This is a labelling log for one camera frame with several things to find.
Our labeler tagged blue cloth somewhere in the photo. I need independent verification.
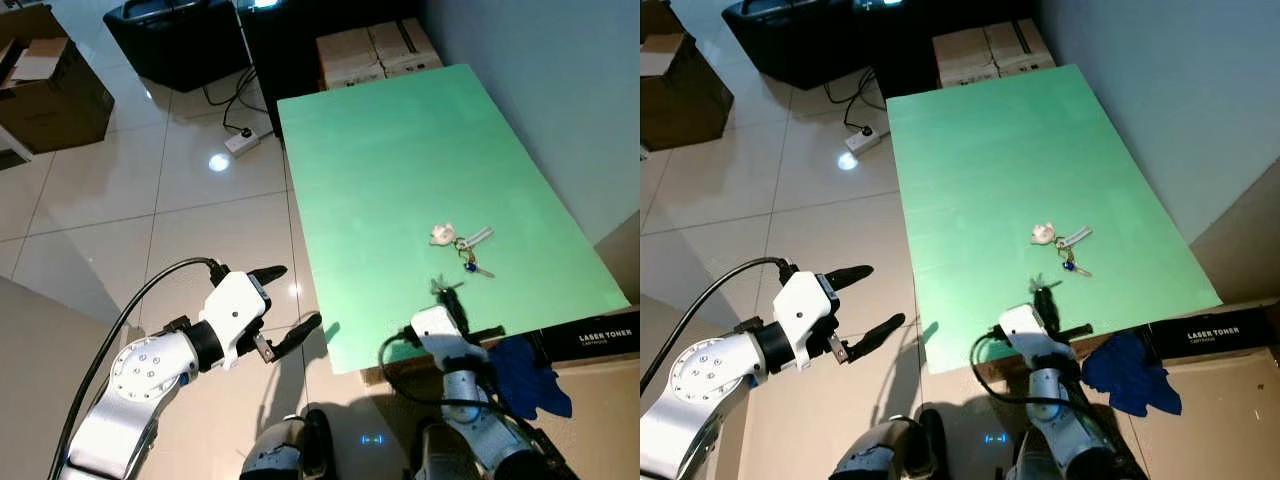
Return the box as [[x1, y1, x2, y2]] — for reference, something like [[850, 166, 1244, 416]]
[[1082, 332, 1183, 419], [487, 335, 574, 421]]

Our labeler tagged key bunch with plush charm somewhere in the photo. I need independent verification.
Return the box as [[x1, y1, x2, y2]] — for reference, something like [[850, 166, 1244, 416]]
[[1030, 221, 1094, 279], [428, 221, 498, 280]]

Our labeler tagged printed cardboard box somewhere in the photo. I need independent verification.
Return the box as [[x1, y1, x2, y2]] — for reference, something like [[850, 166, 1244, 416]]
[[358, 358, 441, 389], [950, 360, 1011, 391]]

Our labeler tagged robot left leg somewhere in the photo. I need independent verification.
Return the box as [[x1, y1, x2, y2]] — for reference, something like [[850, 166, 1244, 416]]
[[830, 410, 946, 480], [240, 408, 336, 480]]

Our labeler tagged robot leg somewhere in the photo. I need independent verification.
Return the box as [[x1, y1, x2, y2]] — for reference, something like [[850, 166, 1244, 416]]
[[410, 420, 471, 480], [830, 410, 946, 480], [240, 408, 336, 480], [1010, 425, 1066, 480]]

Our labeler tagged black laser toner box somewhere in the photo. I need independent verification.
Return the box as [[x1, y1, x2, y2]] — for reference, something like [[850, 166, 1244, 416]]
[[540, 312, 641, 366], [1145, 310, 1280, 363]]

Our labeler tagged robot right leg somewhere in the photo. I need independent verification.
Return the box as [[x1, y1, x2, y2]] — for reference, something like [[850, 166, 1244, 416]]
[[1010, 425, 1066, 480], [410, 420, 471, 480]]

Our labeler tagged large plain cardboard box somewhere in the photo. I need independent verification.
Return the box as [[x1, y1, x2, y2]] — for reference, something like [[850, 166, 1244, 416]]
[[1150, 355, 1280, 480], [540, 360, 641, 480]]

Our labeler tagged green board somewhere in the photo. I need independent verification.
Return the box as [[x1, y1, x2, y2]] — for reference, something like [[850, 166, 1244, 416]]
[[886, 63, 1224, 377], [276, 63, 633, 377]]

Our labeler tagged black cabinet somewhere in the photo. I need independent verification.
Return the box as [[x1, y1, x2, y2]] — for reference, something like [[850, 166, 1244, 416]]
[[238, 0, 426, 136], [855, 0, 1041, 101]]

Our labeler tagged black bin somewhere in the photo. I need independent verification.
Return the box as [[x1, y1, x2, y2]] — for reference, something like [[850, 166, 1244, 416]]
[[103, 0, 251, 93], [722, 0, 869, 91]]

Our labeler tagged open brown carton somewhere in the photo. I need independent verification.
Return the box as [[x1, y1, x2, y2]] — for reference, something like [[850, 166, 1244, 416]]
[[640, 3, 736, 153], [0, 5, 116, 156]]

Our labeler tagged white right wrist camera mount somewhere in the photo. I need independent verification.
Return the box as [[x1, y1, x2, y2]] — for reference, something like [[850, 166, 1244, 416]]
[[995, 303, 1061, 371], [410, 305, 491, 373]]

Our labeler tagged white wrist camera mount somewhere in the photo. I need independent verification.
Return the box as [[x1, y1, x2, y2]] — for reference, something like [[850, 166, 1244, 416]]
[[995, 303, 1061, 371], [772, 270, 839, 366], [200, 270, 273, 369], [410, 305, 491, 373]]

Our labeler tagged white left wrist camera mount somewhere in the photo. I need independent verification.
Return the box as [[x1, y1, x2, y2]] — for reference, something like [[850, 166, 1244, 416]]
[[772, 270, 839, 366], [200, 270, 273, 369]]

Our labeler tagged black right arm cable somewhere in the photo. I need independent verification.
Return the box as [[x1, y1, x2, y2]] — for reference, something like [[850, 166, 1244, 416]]
[[378, 330, 521, 451], [968, 328, 1111, 451]]

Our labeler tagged black floor cable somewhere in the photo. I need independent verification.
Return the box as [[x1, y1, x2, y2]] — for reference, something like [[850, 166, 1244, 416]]
[[203, 68, 273, 136], [825, 68, 891, 133]]

